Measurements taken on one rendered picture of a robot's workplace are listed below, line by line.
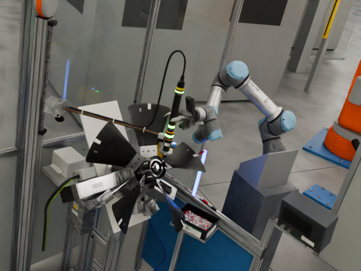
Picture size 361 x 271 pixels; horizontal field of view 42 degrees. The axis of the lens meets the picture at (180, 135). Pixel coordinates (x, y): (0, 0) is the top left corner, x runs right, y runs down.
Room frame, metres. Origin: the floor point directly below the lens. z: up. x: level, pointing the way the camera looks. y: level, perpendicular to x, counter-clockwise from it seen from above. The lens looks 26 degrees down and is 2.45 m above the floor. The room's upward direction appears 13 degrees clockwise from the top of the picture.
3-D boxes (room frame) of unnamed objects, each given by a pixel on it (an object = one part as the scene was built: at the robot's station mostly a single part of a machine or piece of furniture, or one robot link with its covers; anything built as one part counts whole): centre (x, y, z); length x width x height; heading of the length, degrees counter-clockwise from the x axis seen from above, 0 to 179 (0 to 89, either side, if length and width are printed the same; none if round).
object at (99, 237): (2.23, 0.31, 0.56); 0.19 x 0.04 x 0.04; 51
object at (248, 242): (2.41, -0.25, 0.82); 0.90 x 0.04 x 0.08; 51
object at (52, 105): (2.24, 0.68, 1.35); 0.10 x 0.07 x 0.08; 86
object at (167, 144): (2.19, 0.06, 1.46); 0.04 x 0.04 x 0.46
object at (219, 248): (2.41, -0.25, 0.45); 0.82 x 0.01 x 0.66; 51
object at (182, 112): (2.28, -0.01, 1.44); 0.12 x 0.08 x 0.09; 141
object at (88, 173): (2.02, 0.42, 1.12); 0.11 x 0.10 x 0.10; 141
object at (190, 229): (2.24, -0.20, 0.85); 0.22 x 0.17 x 0.07; 66
